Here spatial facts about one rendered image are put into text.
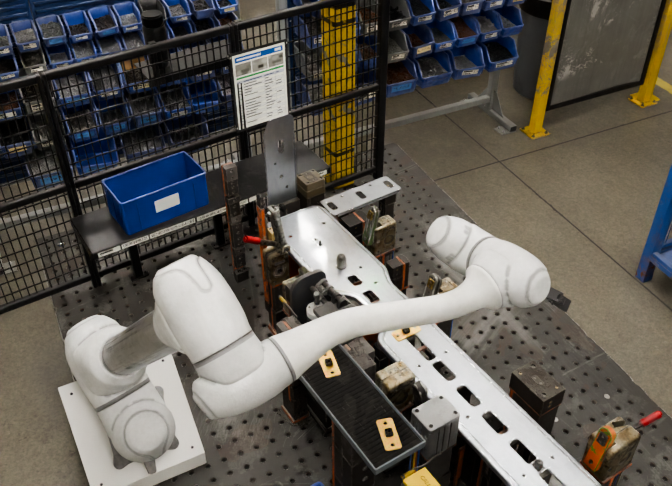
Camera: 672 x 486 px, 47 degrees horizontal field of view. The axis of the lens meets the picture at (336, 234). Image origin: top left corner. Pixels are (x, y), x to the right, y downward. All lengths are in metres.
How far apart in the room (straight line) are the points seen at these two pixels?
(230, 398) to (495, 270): 0.56
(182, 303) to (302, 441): 0.98
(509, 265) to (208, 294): 0.58
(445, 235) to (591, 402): 1.09
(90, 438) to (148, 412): 0.31
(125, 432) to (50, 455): 1.40
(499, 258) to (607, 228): 2.88
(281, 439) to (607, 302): 2.08
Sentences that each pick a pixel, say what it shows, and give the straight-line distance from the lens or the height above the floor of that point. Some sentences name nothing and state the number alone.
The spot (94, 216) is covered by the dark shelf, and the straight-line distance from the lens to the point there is 2.70.
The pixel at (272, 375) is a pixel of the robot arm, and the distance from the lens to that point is 1.49.
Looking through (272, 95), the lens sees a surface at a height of 1.25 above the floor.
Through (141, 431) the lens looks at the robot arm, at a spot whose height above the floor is 1.05.
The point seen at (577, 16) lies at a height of 0.75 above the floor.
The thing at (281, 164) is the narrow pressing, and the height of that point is 1.16.
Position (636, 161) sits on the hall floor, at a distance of 5.02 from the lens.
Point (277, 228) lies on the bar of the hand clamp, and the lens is 2.33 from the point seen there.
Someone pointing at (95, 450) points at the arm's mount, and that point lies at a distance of 2.26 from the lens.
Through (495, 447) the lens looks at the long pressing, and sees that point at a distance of 2.00.
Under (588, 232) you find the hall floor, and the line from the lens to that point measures 4.34.
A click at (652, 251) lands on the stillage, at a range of 3.99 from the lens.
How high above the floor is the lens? 2.60
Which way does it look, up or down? 39 degrees down
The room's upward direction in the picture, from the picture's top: straight up
